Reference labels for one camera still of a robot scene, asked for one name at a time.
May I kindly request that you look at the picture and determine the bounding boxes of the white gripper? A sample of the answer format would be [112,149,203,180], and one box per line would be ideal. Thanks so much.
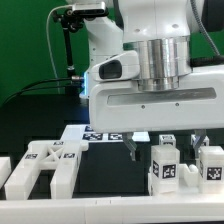
[89,65,224,161]

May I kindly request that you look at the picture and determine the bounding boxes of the white chair seat part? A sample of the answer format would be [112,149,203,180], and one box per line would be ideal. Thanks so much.
[148,164,200,196]

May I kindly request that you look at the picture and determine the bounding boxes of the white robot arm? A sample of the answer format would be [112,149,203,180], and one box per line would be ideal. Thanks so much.
[67,0,224,156]

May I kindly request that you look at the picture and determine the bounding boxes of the white tagged cube left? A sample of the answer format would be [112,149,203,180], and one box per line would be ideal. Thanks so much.
[159,134,176,146]

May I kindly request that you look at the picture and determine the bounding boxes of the white tagged cube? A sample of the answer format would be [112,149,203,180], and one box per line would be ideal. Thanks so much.
[159,134,176,146]
[190,134,210,146]

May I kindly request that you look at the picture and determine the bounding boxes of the white tagged cube right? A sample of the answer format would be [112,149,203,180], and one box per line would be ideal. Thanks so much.
[190,134,210,146]

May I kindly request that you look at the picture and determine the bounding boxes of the white front fence bar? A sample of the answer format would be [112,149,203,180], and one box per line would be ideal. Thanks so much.
[0,194,224,224]

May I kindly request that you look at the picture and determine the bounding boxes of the white fence bar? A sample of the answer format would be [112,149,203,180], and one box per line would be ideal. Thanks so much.
[0,157,11,189]
[0,194,224,224]

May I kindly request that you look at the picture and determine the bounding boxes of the white left fence bar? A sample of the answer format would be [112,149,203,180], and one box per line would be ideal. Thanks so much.
[0,157,11,189]

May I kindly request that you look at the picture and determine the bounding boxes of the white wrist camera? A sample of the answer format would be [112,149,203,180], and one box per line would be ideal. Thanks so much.
[90,50,140,82]

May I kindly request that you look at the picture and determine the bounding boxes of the white marker base plate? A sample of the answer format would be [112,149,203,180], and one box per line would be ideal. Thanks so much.
[60,123,151,143]

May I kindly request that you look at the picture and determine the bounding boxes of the white chair back frame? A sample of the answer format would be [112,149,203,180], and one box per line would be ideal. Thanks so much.
[5,140,89,200]

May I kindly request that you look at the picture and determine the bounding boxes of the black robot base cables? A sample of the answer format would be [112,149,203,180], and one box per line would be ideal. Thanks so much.
[0,75,85,107]

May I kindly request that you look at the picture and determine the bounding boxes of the black camera stand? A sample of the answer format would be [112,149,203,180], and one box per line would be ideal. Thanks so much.
[53,9,83,96]

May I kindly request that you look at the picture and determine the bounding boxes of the grey mounted camera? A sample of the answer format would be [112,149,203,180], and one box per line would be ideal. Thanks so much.
[72,1,108,17]

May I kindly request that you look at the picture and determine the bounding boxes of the white camera cable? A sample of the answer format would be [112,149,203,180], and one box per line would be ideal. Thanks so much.
[45,4,74,95]

